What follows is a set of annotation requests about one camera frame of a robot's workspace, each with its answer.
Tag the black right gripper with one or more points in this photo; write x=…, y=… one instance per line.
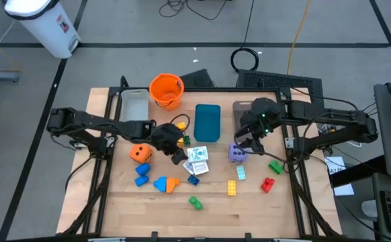
x=256, y=131

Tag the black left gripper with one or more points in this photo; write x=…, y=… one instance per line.
x=168, y=139

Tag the yellow toy block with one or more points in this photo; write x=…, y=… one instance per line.
x=181, y=126
x=180, y=142

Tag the purple foam die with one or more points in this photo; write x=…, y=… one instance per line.
x=236, y=158

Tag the small dark green brick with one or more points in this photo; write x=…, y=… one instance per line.
x=187, y=140

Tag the light cyan brick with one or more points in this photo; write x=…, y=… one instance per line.
x=240, y=172

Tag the blue-printed card box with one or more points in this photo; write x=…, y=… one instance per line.
x=197, y=154

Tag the green stepped toy block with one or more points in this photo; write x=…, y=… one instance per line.
x=276, y=167

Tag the blue single-stud toy block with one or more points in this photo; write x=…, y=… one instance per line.
x=161, y=184

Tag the red stepped toy block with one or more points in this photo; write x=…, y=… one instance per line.
x=267, y=185

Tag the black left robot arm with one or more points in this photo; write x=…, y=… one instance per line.
x=81, y=121

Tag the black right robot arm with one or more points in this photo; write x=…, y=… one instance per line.
x=333, y=117

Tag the dark translucent plastic bin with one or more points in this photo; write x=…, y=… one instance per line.
x=237, y=114

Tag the orange foam die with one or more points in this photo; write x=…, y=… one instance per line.
x=141, y=158

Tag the teal plastic bin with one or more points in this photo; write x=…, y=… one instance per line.
x=207, y=122

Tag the orange angled toy block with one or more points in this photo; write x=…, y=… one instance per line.
x=172, y=184

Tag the yellow flat studded brick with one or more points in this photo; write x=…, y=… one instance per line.
x=231, y=188

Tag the small dark blue brick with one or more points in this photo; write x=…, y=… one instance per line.
x=193, y=180

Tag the clear grey plastic bin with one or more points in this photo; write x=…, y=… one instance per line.
x=134, y=106

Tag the orange plastic bucket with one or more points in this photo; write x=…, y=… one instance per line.
x=165, y=89

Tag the black wedge-shaped box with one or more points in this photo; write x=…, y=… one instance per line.
x=199, y=80

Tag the green two-stud toy block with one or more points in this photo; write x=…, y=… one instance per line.
x=195, y=203

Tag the black table clamp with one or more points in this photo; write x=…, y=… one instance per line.
x=154, y=235
x=248, y=236

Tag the white paper sheet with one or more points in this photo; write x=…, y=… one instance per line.
x=345, y=190
x=335, y=164

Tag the silver bar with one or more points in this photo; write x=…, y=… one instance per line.
x=106, y=240
x=293, y=240

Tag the black floor beam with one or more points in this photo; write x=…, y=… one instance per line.
x=360, y=171

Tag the white computer mouse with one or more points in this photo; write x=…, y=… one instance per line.
x=369, y=209

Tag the grey desk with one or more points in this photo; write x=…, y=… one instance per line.
x=383, y=183

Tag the white pedal trash bin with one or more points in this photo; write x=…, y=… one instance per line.
x=44, y=27

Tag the grey stand base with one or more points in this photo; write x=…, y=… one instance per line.
x=0, y=75

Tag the silver mounting bracket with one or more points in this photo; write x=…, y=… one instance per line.
x=111, y=141
x=289, y=142

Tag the black aluminium table frame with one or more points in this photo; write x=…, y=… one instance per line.
x=225, y=90

